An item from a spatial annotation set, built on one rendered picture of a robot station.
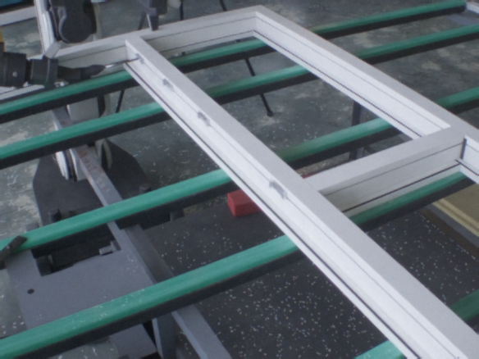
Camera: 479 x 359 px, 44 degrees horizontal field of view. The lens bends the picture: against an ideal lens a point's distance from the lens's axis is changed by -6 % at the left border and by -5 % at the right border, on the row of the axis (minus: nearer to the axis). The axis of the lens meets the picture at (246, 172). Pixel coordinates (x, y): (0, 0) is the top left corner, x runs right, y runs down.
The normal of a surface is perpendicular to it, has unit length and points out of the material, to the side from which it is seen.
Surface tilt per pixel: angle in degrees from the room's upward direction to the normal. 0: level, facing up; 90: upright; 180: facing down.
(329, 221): 0
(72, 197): 0
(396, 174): 90
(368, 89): 90
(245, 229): 0
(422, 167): 90
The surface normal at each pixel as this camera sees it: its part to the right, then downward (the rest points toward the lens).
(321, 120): -0.01, -0.83
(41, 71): 0.40, -0.06
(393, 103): -0.87, 0.29
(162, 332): 0.50, 0.48
